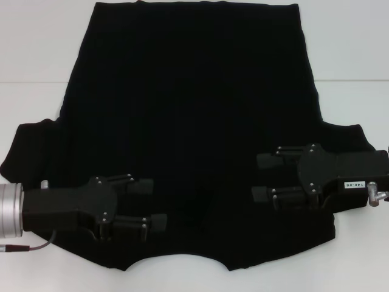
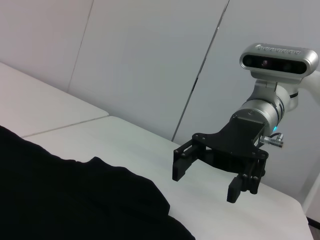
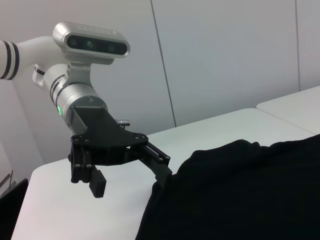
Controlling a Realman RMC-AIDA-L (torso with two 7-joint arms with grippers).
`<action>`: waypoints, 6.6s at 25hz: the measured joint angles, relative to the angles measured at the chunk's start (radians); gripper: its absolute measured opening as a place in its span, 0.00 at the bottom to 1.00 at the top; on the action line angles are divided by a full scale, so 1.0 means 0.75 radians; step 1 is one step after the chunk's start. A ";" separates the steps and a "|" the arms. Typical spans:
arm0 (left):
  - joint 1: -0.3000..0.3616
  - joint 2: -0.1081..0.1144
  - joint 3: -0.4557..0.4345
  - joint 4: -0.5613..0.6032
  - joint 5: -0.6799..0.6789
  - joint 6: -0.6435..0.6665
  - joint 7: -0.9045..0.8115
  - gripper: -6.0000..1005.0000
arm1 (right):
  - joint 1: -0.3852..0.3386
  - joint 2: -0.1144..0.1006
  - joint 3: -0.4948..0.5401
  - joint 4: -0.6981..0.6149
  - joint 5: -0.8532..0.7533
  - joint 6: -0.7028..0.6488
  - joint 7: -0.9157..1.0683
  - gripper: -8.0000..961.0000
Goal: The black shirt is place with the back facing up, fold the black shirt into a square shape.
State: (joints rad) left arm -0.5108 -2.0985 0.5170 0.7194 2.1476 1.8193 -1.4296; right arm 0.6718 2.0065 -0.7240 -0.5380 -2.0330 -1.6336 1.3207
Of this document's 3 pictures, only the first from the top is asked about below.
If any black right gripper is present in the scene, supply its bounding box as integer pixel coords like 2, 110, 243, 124
251, 143, 389, 211

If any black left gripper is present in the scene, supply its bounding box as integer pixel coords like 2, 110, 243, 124
22, 173, 168, 243

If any black shirt with FREE print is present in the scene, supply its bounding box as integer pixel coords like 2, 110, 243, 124
0, 0, 374, 265

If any right gripper cable with plugs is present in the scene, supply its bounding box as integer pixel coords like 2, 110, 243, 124
367, 181, 389, 208

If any gripper cable with plugs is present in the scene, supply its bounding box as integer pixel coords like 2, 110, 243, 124
0, 179, 58, 253
367, 181, 389, 208

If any left gripper cable with plugs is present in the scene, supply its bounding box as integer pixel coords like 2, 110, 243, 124
0, 179, 58, 253

